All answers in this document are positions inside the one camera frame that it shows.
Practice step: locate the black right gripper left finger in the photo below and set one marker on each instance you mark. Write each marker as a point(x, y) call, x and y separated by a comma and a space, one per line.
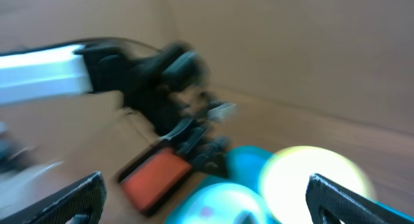
point(80, 202)

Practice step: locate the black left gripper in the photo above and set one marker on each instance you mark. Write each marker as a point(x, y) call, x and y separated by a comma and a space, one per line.
point(185, 131)

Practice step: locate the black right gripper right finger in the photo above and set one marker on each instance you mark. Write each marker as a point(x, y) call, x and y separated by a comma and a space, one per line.
point(331, 203)

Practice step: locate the yellow plate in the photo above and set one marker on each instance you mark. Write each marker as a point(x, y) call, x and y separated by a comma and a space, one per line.
point(284, 178)

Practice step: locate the light blue plate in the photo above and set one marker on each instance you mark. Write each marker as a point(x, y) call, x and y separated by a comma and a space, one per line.
point(224, 203)

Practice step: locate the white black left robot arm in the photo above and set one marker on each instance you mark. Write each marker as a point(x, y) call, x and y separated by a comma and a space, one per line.
point(167, 88)

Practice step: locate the red black sponge tray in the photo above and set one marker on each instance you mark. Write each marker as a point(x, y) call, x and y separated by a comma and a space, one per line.
point(150, 179)

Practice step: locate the teal plastic tray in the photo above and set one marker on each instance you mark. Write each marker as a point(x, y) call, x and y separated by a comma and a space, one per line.
point(245, 164)

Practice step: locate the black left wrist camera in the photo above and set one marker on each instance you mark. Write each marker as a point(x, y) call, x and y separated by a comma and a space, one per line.
point(189, 69)

